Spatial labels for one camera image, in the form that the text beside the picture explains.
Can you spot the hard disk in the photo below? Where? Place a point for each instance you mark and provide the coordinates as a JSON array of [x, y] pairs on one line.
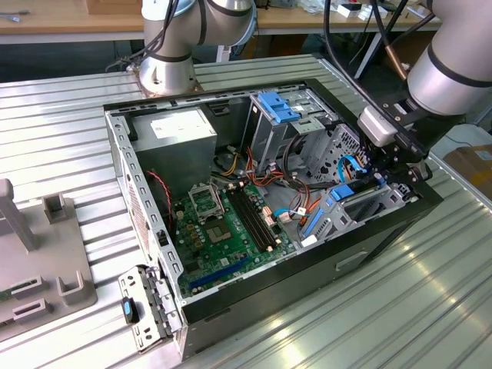
[[346, 192]]

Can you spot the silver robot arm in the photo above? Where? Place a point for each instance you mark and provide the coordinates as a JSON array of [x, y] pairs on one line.
[[442, 77]]

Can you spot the grey metal disk bay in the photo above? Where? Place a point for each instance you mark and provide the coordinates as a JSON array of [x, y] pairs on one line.
[[384, 207]]

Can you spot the cardboard box with sticker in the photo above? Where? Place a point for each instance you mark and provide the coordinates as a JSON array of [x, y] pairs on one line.
[[473, 169]]

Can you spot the black slanted pole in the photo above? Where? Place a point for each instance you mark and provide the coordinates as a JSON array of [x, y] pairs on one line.
[[378, 42]]

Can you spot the grey metal drive cage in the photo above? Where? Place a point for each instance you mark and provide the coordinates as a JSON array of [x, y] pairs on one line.
[[265, 134]]

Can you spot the small white box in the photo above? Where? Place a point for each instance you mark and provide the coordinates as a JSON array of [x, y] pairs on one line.
[[374, 14]]

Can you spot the black open PC case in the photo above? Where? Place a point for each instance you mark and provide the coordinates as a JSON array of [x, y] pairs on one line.
[[307, 276]]

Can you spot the tan flat box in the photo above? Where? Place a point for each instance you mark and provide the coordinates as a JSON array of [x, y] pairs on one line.
[[417, 11]]

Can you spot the black RAM slot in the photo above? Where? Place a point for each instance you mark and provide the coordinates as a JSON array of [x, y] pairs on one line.
[[255, 218], [246, 221], [260, 216], [250, 219]]

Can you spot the white box black top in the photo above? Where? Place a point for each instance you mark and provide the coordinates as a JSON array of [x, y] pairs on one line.
[[348, 12]]

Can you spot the CPU socket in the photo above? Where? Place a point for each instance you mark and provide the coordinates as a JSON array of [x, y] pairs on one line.
[[219, 231]]

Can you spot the green motherboard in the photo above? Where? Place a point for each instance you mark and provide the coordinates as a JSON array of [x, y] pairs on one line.
[[227, 251]]

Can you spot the blue expansion slot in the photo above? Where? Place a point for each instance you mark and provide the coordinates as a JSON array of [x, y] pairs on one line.
[[219, 274]]

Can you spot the grey power supply unit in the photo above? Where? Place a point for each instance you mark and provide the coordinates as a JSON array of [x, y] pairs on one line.
[[173, 153]]

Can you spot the blue black latch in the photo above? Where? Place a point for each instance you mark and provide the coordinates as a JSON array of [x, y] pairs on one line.
[[130, 309]]

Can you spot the grey parts rack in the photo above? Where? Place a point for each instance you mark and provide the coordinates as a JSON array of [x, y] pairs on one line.
[[57, 250]]

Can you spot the wooden desk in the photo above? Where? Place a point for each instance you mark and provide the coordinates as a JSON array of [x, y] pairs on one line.
[[57, 21]]

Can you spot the green circuit board part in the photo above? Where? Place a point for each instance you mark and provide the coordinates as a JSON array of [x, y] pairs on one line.
[[5, 296]]

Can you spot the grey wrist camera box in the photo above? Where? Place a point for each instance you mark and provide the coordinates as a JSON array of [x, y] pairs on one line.
[[378, 127]]

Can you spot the blue plastic drive bracket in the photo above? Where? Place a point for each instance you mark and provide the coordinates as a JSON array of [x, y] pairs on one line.
[[276, 105]]

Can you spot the hinged metal slot bracket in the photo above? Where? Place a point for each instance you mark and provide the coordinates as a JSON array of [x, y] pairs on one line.
[[157, 292]]

